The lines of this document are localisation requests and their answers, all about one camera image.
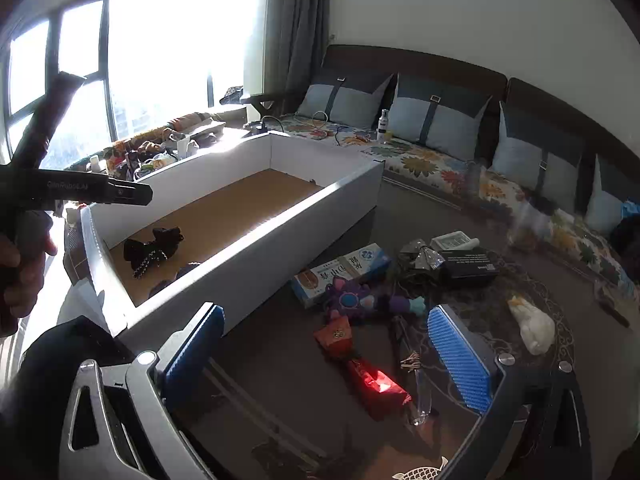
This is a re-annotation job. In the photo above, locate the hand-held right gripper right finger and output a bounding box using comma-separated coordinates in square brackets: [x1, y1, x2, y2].
[426, 304, 596, 480]

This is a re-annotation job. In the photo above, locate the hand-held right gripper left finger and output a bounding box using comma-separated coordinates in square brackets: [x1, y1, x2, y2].
[59, 301, 227, 480]

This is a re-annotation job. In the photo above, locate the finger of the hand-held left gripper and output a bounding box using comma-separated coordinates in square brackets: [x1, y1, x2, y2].
[12, 71, 87, 167]
[37, 169, 153, 209]

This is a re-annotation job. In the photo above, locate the brown glass desktop fish pattern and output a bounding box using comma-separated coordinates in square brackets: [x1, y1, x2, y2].
[172, 179, 640, 480]

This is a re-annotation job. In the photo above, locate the person's left hand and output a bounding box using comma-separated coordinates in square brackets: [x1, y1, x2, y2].
[0, 232, 58, 338]

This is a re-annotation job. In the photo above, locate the tan rubber band bundle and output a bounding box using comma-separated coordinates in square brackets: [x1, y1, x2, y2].
[397, 351, 424, 374]

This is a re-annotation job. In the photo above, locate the clear glass tube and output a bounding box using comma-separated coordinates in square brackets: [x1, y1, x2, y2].
[409, 365, 434, 427]

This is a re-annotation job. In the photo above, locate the white plush figurine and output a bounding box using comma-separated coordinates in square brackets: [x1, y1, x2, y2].
[507, 295, 557, 356]

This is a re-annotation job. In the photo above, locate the black framed window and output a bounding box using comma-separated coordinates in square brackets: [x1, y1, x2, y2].
[0, 0, 271, 177]

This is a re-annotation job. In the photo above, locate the black hair bow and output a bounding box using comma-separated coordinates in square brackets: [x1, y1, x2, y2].
[123, 227, 185, 279]

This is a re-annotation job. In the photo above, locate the shiny red wrapped packet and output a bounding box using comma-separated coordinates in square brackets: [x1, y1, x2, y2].
[345, 356, 412, 421]

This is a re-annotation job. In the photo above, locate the black rectangular box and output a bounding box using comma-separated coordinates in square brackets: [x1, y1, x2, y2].
[439, 245, 500, 290]

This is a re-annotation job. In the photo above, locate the silver foil packet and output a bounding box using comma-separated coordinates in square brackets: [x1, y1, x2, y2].
[398, 240, 446, 273]

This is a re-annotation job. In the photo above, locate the flat white box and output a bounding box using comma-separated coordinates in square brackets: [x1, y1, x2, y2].
[429, 230, 481, 252]

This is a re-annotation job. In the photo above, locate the purple plush toy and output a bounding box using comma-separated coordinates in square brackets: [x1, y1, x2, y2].
[320, 280, 429, 327]

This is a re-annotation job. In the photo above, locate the small red pouch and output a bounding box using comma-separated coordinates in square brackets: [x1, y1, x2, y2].
[313, 315, 357, 359]

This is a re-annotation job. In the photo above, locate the blue white toothpaste box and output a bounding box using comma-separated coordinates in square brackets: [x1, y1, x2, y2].
[290, 243, 393, 310]

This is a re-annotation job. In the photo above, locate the person's dark clothing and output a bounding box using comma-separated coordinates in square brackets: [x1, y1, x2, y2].
[0, 316, 138, 480]

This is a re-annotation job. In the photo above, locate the large white cardboard box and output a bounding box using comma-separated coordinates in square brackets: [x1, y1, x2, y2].
[79, 130, 384, 339]

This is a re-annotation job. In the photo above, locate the floral sofa cover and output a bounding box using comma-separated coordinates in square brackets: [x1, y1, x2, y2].
[259, 114, 640, 312]

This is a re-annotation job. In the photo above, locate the black bag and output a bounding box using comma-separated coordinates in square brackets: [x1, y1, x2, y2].
[611, 214, 640, 273]

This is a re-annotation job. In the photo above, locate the grey curtain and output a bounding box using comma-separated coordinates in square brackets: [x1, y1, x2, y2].
[267, 0, 331, 117]

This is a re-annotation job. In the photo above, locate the dark brown sofa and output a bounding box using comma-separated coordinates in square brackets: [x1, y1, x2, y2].
[244, 43, 640, 322]

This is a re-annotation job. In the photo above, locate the grey blue strapped pillow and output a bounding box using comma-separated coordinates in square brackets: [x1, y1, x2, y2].
[584, 154, 632, 236]
[387, 73, 494, 162]
[325, 72, 394, 131]
[296, 67, 333, 121]
[492, 101, 586, 214]

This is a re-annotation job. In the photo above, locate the white cable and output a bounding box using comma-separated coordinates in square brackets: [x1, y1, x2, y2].
[294, 112, 342, 137]

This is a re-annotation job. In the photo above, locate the black cable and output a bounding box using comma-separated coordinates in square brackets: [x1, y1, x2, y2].
[334, 124, 362, 147]

